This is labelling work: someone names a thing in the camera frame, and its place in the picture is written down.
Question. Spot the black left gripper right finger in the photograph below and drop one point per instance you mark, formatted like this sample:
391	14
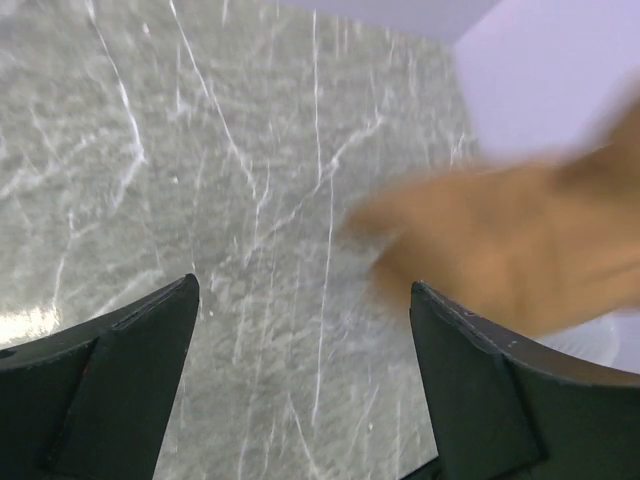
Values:
503	406

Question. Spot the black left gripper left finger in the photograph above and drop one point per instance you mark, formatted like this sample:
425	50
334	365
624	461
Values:
93	401

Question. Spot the orange garment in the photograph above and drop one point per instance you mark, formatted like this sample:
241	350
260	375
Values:
536	247

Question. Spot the white plastic laundry basket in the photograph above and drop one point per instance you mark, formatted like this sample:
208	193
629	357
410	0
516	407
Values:
611	340

